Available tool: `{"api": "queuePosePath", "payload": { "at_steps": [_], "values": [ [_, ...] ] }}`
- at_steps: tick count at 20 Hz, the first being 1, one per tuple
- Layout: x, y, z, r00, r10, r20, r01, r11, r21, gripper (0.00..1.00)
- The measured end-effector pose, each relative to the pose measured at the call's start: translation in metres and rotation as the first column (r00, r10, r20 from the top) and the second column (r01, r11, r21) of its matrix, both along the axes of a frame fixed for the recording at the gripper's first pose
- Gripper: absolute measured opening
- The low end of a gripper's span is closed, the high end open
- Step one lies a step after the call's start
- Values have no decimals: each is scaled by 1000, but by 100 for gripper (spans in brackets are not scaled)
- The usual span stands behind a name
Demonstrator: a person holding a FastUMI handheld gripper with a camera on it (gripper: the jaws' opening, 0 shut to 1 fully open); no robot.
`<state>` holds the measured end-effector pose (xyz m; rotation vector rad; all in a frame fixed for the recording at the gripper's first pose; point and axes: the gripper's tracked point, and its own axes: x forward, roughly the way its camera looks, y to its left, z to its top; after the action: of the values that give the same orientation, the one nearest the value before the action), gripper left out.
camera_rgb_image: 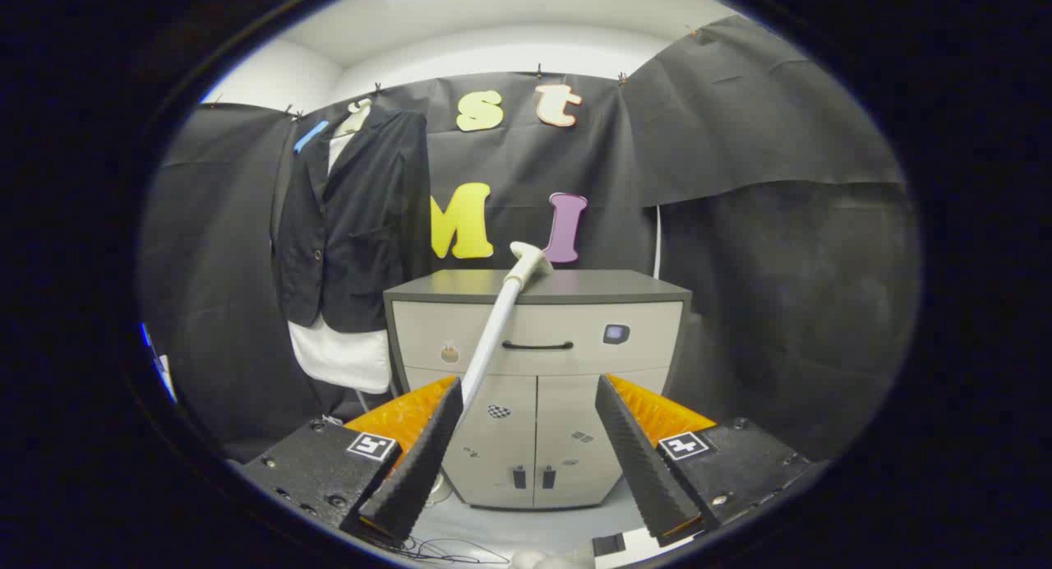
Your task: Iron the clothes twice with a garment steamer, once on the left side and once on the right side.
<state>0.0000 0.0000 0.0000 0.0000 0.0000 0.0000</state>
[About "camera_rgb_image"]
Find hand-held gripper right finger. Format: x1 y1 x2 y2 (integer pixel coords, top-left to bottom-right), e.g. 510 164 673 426
595 374 823 548

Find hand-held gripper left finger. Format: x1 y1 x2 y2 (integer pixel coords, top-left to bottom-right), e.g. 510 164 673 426
238 376 465 548

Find white shirt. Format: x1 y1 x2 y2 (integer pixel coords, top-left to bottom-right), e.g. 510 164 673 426
288 125 394 394

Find white garment steamer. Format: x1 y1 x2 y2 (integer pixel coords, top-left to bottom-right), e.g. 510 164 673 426
426 241 554 506

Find black suit jacket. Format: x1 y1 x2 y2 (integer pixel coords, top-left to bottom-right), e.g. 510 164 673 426
271 109 432 334

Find grey and beige cabinet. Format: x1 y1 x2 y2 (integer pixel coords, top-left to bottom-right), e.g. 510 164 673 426
383 269 693 511

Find black backdrop cloth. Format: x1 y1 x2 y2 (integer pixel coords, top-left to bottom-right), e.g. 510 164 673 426
138 14 922 465

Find black floor cable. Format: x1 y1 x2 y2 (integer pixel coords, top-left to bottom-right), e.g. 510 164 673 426
401 534 512 567

